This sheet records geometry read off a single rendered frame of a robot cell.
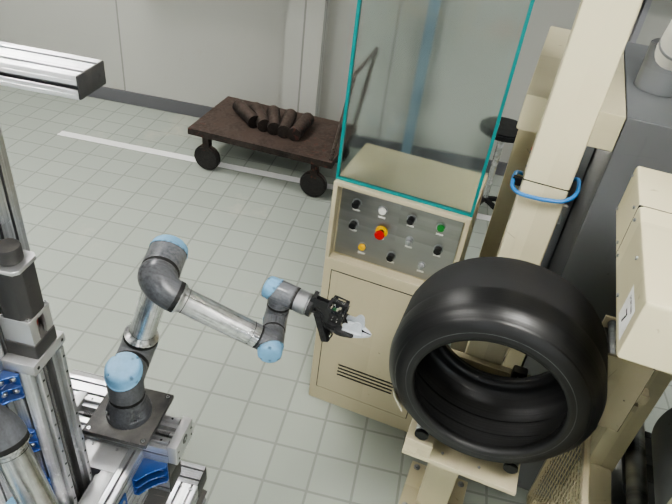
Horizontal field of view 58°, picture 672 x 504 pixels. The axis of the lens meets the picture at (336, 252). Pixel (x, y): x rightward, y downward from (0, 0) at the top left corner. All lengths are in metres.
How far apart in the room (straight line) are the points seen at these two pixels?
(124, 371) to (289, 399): 1.30
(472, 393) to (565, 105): 0.97
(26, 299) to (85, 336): 1.99
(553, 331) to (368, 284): 1.15
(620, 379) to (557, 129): 0.82
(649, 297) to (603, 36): 0.70
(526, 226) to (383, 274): 0.84
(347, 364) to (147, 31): 3.80
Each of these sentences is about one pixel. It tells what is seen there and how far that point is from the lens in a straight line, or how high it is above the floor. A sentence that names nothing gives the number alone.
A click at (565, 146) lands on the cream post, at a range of 1.76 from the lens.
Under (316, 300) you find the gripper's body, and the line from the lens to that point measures 1.85.
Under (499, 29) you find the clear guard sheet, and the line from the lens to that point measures 2.07.
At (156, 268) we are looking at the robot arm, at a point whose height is 1.34.
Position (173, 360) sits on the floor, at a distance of 3.37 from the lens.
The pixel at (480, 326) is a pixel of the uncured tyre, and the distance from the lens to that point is 1.59.
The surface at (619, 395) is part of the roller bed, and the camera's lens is 2.15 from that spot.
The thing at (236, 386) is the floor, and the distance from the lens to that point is 3.23.
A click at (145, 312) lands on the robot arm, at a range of 2.02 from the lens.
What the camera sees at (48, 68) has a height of 2.03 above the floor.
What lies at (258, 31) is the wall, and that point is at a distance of 5.41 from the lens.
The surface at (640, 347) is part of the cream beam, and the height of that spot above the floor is 1.68.
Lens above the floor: 2.45
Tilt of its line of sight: 36 degrees down
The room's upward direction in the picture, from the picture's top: 8 degrees clockwise
